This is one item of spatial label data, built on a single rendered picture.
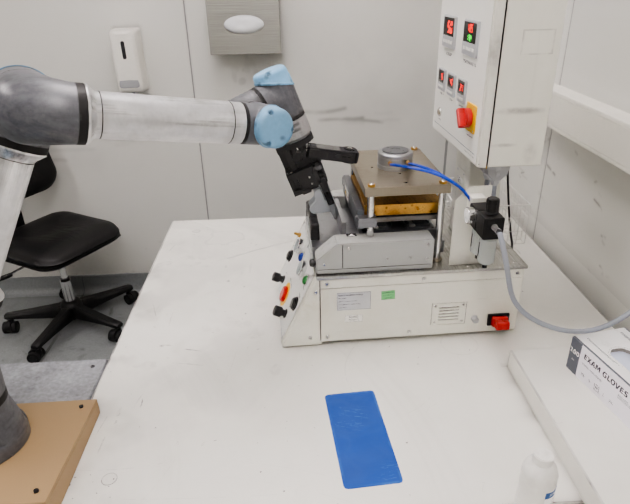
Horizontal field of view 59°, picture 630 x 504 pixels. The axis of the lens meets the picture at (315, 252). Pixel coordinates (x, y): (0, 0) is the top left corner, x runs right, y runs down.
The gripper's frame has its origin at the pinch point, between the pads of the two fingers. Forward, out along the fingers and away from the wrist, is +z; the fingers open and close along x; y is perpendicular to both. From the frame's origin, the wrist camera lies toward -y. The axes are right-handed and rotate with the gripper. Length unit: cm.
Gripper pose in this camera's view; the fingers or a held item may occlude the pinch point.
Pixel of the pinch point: (336, 212)
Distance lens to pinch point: 130.3
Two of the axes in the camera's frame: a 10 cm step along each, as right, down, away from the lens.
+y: -9.3, 3.6, 0.9
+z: 3.6, 8.2, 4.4
